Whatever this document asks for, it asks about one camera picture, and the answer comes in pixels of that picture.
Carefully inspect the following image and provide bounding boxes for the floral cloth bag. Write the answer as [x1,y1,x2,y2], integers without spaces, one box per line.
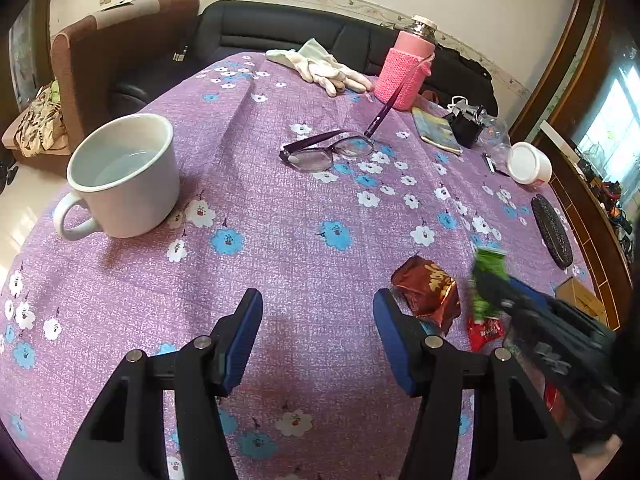
[12,82,68,158]

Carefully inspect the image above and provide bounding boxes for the row of ledge items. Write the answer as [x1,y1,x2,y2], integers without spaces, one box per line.
[575,145,638,246]

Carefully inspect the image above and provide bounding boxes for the brown shiny snack packet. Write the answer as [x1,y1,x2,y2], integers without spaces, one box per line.
[391,255,462,336]

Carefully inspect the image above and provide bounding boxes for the white plastic jar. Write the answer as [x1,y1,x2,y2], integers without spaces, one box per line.
[506,141,553,186]

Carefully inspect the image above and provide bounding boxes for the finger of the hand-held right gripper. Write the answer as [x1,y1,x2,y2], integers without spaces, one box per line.
[505,280,556,316]
[472,277,521,321]

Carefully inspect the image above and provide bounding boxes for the white ledge board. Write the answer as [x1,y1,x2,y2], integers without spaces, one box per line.
[539,122,576,161]

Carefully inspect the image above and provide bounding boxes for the green snack packet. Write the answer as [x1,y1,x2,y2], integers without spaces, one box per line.
[470,247,511,321]

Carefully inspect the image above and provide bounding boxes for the black glasses case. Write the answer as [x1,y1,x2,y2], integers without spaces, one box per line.
[531,194,573,268]

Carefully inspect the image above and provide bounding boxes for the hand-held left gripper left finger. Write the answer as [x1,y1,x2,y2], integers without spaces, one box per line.
[57,288,263,480]

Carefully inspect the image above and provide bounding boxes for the white mug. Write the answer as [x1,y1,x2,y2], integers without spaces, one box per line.
[52,113,181,241]

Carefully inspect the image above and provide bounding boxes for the cardboard box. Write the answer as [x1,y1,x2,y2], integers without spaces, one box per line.
[555,277,608,326]

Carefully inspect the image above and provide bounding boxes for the small red snack packet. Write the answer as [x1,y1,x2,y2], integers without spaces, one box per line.
[544,382,568,423]
[467,317,507,353]

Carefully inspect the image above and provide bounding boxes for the brown armchair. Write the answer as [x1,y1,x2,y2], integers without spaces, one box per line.
[50,0,201,141]

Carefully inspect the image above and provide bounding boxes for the black sofa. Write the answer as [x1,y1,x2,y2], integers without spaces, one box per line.
[107,0,498,116]

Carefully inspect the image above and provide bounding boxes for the wooden glass partition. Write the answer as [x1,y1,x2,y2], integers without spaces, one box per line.
[510,0,640,321]

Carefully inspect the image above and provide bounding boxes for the small razor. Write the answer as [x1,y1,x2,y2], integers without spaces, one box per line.
[482,152,511,177]

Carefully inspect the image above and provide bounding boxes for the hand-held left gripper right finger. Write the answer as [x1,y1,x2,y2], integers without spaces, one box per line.
[374,288,581,480]

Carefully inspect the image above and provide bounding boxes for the small greenish notebook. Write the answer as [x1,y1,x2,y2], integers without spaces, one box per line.
[411,106,463,156]

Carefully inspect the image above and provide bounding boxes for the purple-framed eyeglasses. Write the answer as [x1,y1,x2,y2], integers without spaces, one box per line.
[280,85,401,173]

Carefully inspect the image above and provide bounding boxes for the pink knit-sleeved bottle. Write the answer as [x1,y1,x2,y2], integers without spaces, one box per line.
[374,15,437,111]

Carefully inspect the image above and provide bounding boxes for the wooden stool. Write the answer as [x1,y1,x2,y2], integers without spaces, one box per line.
[2,125,71,176]

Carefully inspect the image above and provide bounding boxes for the white gloves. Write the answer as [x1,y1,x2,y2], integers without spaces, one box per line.
[265,37,373,97]

